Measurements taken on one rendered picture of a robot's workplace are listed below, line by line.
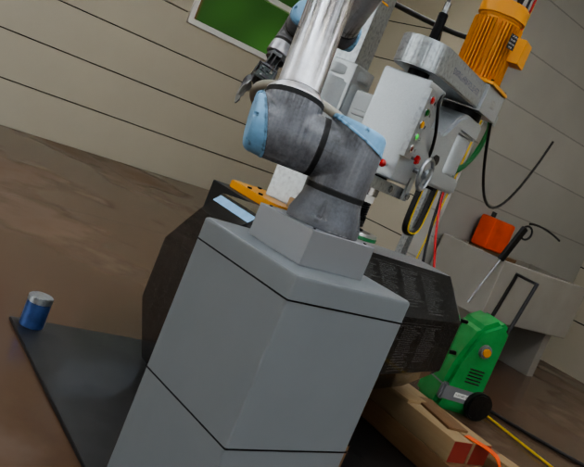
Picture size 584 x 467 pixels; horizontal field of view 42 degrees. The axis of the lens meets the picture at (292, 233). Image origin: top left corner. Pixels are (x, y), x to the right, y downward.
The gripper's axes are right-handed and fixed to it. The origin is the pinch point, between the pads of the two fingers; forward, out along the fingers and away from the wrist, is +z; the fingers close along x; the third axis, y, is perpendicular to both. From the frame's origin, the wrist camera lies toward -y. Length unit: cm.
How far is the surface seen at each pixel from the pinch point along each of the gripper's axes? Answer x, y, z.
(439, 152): 75, -70, -57
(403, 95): 46, -35, -52
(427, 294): 102, -68, 1
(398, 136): 53, -37, -38
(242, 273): 29, 67, 58
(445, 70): 54, -31, -70
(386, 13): 20, -104, -119
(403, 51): 36, -31, -66
